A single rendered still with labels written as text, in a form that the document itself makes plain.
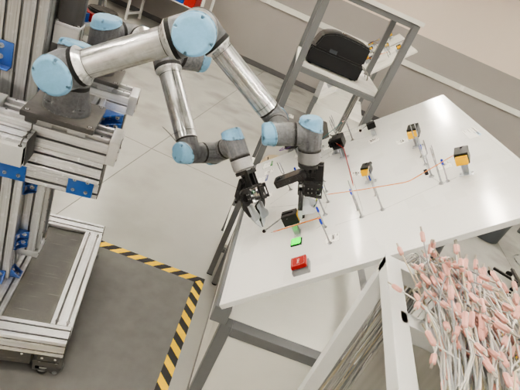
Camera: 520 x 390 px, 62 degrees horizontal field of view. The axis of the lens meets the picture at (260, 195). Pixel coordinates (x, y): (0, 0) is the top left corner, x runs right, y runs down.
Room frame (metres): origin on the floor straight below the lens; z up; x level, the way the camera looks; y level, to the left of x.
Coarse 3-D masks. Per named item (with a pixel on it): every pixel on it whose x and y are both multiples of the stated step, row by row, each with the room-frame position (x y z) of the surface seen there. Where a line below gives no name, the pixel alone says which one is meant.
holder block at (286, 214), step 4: (284, 212) 1.38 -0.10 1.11; (288, 212) 1.37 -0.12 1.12; (292, 212) 1.36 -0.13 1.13; (284, 216) 1.35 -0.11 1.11; (288, 216) 1.35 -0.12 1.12; (292, 216) 1.35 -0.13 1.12; (296, 216) 1.35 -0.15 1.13; (284, 220) 1.35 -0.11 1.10; (288, 220) 1.35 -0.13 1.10; (292, 220) 1.35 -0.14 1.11; (296, 220) 1.35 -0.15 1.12; (284, 224) 1.35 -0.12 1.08; (288, 224) 1.35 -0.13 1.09; (292, 224) 1.35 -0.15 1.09
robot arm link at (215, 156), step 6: (210, 144) 1.44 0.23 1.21; (216, 144) 1.45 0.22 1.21; (210, 150) 1.41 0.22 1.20; (216, 150) 1.43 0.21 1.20; (210, 156) 1.41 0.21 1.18; (216, 156) 1.43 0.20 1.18; (222, 156) 1.43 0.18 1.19; (204, 162) 1.41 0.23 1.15; (210, 162) 1.44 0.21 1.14; (216, 162) 1.46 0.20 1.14
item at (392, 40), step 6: (378, 36) 7.44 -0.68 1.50; (390, 36) 7.51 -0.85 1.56; (396, 36) 7.47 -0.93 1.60; (402, 36) 6.95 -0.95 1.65; (372, 42) 7.53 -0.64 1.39; (390, 42) 7.07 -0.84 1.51; (396, 42) 6.68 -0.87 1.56; (372, 48) 6.78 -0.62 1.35; (372, 54) 6.69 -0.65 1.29; (342, 90) 6.74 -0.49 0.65; (348, 96) 6.73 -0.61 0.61
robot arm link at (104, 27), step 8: (96, 16) 1.75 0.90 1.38; (104, 16) 1.78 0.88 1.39; (112, 16) 1.81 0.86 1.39; (96, 24) 1.74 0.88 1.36; (104, 24) 1.74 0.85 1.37; (112, 24) 1.75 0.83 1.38; (120, 24) 1.79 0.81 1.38; (96, 32) 1.73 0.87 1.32; (104, 32) 1.74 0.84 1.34; (112, 32) 1.76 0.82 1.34; (120, 32) 1.79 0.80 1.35; (88, 40) 1.75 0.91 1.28; (96, 40) 1.73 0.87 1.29; (104, 40) 1.74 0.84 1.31
